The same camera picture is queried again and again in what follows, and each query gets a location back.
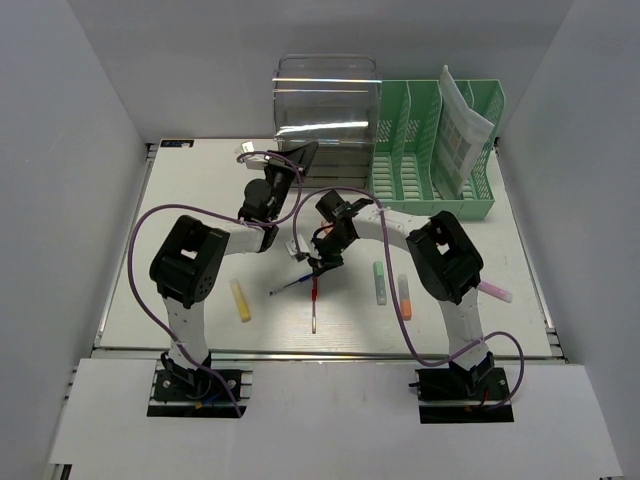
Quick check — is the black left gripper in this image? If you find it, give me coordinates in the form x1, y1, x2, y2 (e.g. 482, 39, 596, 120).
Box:
261, 140, 316, 221

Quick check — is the red pen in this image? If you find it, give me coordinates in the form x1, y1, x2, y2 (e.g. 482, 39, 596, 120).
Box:
311, 276, 318, 335

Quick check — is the clear drawer storage box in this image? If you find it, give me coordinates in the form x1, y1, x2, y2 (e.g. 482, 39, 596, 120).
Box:
272, 54, 382, 188

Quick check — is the blue pen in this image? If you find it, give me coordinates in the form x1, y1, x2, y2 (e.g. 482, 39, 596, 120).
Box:
269, 273, 314, 296

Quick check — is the mesh document pouch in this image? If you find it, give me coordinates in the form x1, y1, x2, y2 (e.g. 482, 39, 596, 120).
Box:
432, 65, 494, 200

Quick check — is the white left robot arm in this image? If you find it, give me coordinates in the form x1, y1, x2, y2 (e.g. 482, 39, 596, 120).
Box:
150, 141, 318, 399

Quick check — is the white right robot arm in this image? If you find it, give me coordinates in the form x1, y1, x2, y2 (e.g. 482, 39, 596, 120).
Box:
308, 190, 494, 399

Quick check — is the orange translucent highlighter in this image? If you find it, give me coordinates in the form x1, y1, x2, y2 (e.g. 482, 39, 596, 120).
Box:
319, 221, 334, 236

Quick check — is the green cap highlighter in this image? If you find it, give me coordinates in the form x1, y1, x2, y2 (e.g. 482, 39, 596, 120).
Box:
373, 261, 387, 306

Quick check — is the orange grey highlighter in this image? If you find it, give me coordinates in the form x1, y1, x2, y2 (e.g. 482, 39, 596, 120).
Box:
397, 274, 412, 321

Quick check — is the yellow highlighter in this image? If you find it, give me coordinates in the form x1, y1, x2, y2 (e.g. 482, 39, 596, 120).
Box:
230, 279, 251, 322

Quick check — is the green file organizer rack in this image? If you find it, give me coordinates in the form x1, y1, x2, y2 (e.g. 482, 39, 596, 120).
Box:
367, 80, 496, 221

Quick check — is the black label sticker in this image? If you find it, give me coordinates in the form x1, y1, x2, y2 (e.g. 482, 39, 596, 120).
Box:
160, 139, 194, 148

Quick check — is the pink highlighter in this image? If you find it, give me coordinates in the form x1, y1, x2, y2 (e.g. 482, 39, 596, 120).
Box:
478, 281, 513, 303

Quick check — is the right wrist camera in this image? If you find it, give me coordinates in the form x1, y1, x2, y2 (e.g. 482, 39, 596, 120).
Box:
285, 239, 309, 262

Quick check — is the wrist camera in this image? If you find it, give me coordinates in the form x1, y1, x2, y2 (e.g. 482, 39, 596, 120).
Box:
285, 239, 309, 262
235, 141, 267, 170

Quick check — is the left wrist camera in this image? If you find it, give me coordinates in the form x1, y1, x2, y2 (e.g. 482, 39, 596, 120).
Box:
235, 141, 267, 170

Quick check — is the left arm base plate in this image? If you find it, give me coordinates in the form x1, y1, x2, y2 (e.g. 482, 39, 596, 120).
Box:
146, 363, 253, 419

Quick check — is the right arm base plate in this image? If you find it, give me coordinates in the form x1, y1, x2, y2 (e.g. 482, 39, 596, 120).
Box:
408, 368, 514, 425

